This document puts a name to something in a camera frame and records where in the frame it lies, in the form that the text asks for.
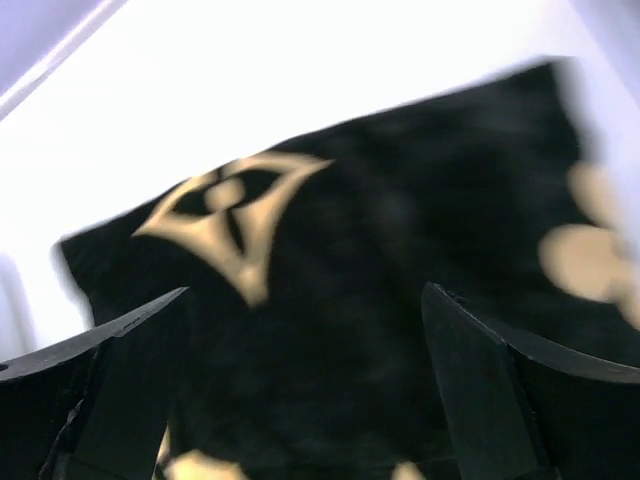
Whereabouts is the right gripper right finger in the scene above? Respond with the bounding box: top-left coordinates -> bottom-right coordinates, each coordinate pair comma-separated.
421,283 -> 639,480

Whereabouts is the black towel with tan flowers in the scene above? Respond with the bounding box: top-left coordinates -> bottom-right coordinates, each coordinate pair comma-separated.
58,57 -> 639,479

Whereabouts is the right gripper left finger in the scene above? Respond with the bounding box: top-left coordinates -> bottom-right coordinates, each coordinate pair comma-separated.
1,288 -> 190,480

